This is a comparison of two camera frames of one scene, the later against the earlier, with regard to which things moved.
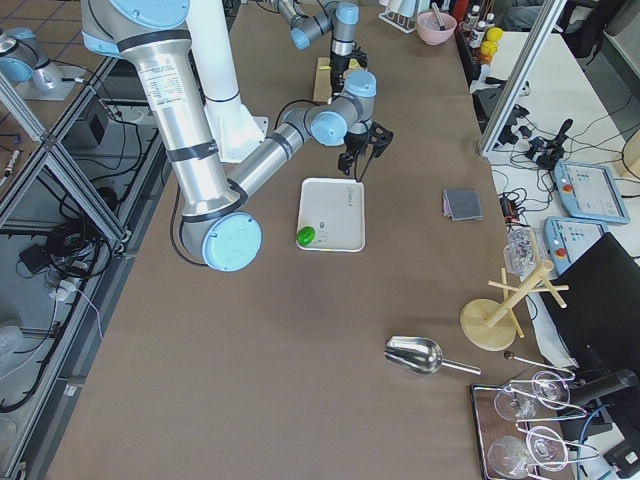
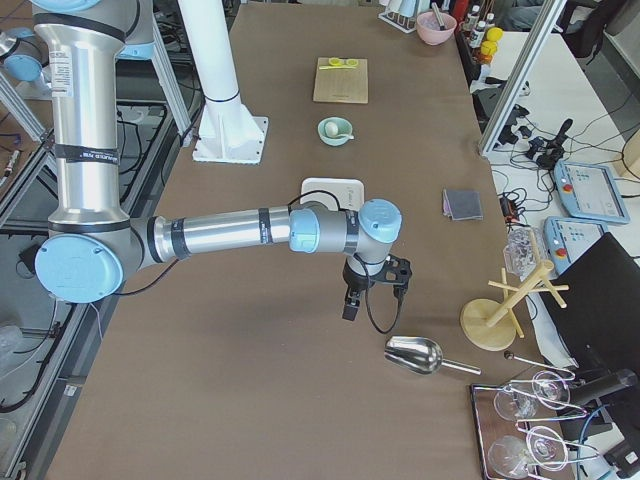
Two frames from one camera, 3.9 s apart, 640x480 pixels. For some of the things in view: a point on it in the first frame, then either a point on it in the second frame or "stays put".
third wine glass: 547,447 stays put
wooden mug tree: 491,325 stays put
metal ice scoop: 421,356 stays put
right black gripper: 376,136 -> 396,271
